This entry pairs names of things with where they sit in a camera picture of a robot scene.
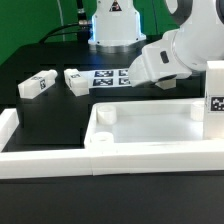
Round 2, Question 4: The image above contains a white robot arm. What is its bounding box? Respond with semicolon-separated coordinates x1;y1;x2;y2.
88;0;224;86

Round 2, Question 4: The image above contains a fiducial marker sheet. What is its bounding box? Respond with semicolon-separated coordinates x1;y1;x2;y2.
80;68;130;88

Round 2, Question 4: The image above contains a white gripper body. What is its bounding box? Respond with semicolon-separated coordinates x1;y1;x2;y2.
128;43;192;87

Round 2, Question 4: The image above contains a white obstacle fence frame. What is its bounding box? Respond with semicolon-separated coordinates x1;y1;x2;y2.
0;108;224;179

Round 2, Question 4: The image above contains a white cable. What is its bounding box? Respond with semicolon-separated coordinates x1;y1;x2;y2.
57;0;66;42

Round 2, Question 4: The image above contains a black cable bundle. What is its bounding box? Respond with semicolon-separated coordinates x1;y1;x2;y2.
38;19;93;44

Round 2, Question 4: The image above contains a white desk top tray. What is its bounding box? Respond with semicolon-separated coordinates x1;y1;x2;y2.
84;99;224;152

